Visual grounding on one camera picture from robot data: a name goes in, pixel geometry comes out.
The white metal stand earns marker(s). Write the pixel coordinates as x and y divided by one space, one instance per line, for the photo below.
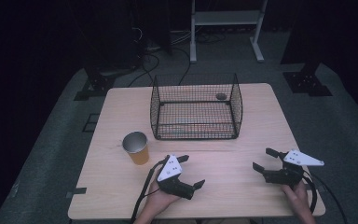
227 18

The black stand base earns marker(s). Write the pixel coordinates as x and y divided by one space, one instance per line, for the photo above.
97 83
306 83

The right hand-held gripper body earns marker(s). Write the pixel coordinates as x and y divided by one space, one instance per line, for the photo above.
289 174

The person's right hand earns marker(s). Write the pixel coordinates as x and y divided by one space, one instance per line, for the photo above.
297 199

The black tape square outline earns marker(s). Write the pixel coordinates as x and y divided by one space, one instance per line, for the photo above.
85 123

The small dark round object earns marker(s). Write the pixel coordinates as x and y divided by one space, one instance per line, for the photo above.
221 96

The person's left hand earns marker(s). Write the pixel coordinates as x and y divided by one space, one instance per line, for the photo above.
158 200

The black tape strip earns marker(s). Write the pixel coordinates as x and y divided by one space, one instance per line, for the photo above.
76 191

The orange cup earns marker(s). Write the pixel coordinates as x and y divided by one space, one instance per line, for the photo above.
138 155

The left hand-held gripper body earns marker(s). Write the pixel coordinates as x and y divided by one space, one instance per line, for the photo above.
169 169

